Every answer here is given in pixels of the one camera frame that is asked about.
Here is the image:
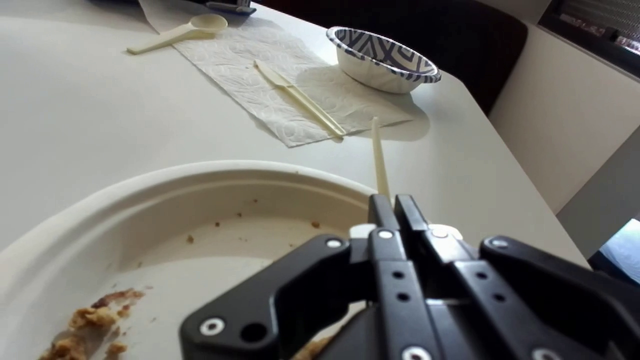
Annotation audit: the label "white paper napkin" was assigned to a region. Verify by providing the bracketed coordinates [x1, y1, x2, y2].
[135, 0, 418, 147]

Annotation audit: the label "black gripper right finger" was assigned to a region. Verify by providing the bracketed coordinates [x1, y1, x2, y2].
[396, 191, 640, 360]

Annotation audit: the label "brown crumbled bar piece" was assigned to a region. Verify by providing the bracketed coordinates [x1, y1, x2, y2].
[37, 286, 147, 360]

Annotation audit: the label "cream plastic knife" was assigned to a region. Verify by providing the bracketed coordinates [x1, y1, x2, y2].
[254, 57, 347, 143]

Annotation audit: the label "white paper plate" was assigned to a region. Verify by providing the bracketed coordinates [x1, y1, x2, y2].
[0, 158, 381, 360]

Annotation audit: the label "cream plastic spoon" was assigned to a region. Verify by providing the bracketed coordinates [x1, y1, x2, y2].
[126, 14, 229, 56]

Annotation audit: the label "cream plastic fork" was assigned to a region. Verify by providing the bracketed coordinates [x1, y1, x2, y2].
[369, 116, 392, 198]

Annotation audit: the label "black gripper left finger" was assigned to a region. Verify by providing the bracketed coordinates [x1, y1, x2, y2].
[178, 191, 441, 360]

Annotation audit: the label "patterned paper bowl dark contents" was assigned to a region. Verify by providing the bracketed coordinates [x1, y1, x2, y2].
[323, 24, 444, 96]

